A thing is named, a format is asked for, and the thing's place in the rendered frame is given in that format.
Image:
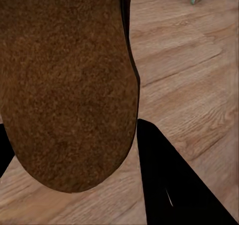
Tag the sandal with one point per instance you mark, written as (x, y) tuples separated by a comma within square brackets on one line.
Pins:
[(69, 88)]

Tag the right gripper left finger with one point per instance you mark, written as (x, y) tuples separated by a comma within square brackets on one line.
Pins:
[(6, 151)]

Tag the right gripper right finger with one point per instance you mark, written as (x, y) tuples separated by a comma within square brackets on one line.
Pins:
[(174, 194)]

